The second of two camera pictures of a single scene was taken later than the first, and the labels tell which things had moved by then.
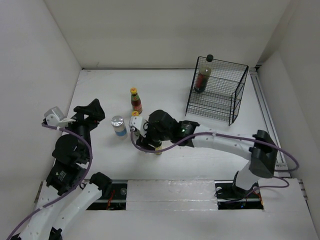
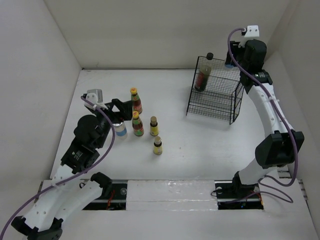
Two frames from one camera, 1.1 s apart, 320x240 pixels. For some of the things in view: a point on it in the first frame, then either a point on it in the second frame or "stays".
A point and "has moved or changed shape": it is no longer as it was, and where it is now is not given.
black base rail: (115, 198) stays
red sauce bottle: (135, 101) stays
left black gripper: (95, 111) to (125, 108)
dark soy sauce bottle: (203, 75) stays
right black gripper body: (153, 135) to (238, 53)
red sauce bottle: (135, 113) has moved or changed shape
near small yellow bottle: (159, 148) stays
